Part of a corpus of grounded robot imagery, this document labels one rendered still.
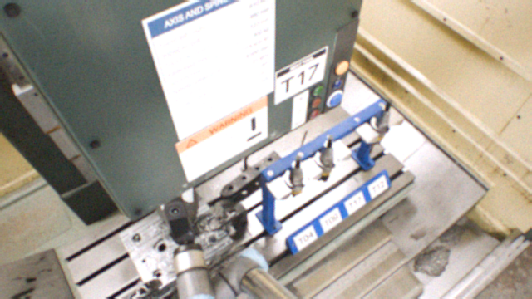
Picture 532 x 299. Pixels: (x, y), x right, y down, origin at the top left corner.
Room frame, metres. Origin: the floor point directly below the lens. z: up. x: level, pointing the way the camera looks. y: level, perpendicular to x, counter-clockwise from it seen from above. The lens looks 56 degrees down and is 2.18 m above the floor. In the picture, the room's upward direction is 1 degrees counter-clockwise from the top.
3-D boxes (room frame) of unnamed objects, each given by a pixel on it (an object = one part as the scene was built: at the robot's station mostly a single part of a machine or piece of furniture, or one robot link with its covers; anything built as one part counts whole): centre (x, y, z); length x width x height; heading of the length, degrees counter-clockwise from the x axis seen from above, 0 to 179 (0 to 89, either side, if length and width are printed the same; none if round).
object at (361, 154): (0.81, -0.38, 1.05); 0.10 x 0.05 x 0.30; 34
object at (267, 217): (0.56, -0.01, 1.05); 0.10 x 0.05 x 0.30; 34
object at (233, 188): (0.72, 0.05, 0.93); 0.26 x 0.05 x 0.06; 129
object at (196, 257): (0.29, 0.17, 1.29); 0.08 x 0.05 x 0.08; 105
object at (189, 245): (0.37, 0.19, 1.28); 0.12 x 0.08 x 0.09; 15
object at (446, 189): (0.85, -0.32, 0.75); 0.89 x 0.70 x 0.26; 34
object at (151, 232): (0.47, 0.29, 0.97); 0.29 x 0.23 x 0.05; 124
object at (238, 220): (0.54, 0.12, 0.97); 0.13 x 0.03 x 0.15; 124
